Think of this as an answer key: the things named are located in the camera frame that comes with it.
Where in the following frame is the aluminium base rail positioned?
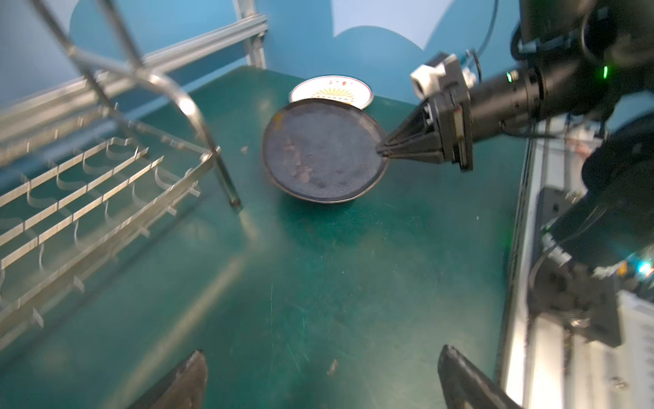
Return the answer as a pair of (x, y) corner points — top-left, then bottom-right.
(499, 114), (653, 408)

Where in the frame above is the right aluminium frame post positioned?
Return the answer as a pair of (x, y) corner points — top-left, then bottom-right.
(233, 0), (268, 69)

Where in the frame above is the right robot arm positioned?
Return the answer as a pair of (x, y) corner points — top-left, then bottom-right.
(376, 1), (653, 348)

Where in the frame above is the dark navy plate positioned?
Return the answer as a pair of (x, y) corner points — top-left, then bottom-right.
(262, 99), (389, 205)

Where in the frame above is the orange sunburst plate right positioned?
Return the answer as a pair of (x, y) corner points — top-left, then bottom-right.
(289, 75), (374, 110)

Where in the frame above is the stainless steel dish rack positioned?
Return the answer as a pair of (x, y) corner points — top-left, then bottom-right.
(1, 1), (241, 347)

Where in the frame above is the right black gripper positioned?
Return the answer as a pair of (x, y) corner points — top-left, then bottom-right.
(376, 60), (474, 171)

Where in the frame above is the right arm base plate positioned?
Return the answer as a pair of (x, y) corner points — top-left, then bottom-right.
(527, 187), (623, 348)

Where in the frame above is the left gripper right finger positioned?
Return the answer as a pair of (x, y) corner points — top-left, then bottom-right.
(438, 345), (520, 409)

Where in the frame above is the rear aluminium frame bar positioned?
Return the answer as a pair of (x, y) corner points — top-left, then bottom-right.
(1, 22), (245, 142)

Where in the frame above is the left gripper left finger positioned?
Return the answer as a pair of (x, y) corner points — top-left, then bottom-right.
(129, 349), (208, 409)

